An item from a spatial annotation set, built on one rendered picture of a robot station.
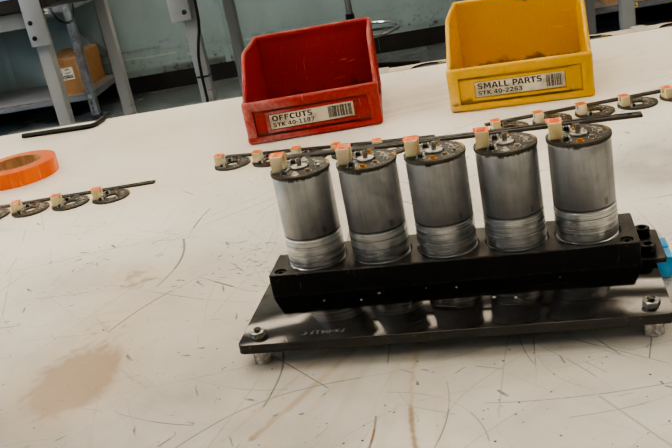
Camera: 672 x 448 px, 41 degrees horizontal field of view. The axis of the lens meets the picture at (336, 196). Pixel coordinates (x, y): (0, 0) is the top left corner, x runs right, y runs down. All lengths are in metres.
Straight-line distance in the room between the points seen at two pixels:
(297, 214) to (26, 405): 0.13
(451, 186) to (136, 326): 0.16
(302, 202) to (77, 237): 0.22
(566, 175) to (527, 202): 0.02
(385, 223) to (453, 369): 0.07
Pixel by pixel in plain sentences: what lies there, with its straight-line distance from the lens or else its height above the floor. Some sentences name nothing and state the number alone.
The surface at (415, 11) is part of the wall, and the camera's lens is 4.78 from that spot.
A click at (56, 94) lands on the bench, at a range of 2.94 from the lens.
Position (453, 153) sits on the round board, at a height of 0.81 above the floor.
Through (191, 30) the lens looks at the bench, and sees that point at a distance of 2.77.
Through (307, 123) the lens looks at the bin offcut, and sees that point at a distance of 0.64.
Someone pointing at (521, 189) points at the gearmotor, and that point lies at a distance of 0.35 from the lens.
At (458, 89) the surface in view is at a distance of 0.63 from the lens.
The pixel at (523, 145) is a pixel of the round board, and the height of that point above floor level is 0.81.
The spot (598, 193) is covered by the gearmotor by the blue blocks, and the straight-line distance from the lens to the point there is 0.35.
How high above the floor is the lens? 0.92
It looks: 19 degrees down
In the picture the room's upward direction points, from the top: 11 degrees counter-clockwise
